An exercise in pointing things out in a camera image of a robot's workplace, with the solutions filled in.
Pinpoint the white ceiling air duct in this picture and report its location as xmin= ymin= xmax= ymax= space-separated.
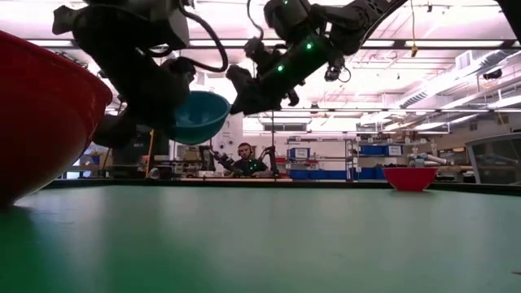
xmin=396 ymin=48 xmax=521 ymax=112

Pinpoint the yellow post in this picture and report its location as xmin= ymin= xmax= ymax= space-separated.
xmin=145 ymin=129 xmax=155 ymax=178

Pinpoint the blue storage bin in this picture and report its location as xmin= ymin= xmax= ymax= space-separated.
xmin=359 ymin=144 xmax=405 ymax=157
xmin=288 ymin=168 xmax=348 ymax=181

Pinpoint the glass-fronted cabinet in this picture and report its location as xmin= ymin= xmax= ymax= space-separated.
xmin=464 ymin=133 xmax=521 ymax=186

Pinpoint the hanging yellow cord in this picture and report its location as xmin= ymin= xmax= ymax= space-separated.
xmin=409 ymin=0 xmax=419 ymax=59

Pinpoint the overhead frame bar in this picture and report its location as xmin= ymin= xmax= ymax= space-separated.
xmin=24 ymin=38 xmax=521 ymax=50

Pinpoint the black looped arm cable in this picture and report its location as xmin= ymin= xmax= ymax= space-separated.
xmin=175 ymin=0 xmax=230 ymax=75

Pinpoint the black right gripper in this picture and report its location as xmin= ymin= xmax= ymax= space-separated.
xmin=225 ymin=55 xmax=306 ymax=117

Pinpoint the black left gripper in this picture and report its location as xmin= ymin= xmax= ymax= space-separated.
xmin=51 ymin=0 xmax=197 ymax=150

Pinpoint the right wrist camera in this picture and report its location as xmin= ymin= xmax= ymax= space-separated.
xmin=243 ymin=36 xmax=278 ymax=66

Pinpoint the person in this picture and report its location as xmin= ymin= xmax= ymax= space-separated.
xmin=230 ymin=142 xmax=273 ymax=179

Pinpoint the teal plastic bowl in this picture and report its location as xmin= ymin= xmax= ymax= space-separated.
xmin=165 ymin=90 xmax=232 ymax=146

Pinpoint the red plastic bowl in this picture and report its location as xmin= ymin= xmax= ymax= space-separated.
xmin=0 ymin=29 xmax=114 ymax=209
xmin=382 ymin=166 xmax=440 ymax=193

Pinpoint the black table edge rail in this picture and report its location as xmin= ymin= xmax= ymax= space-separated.
xmin=40 ymin=177 xmax=521 ymax=197

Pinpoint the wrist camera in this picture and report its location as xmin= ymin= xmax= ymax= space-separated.
xmin=243 ymin=36 xmax=278 ymax=66
xmin=165 ymin=7 xmax=191 ymax=50

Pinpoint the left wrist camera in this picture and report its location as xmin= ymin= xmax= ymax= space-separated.
xmin=165 ymin=7 xmax=191 ymax=50

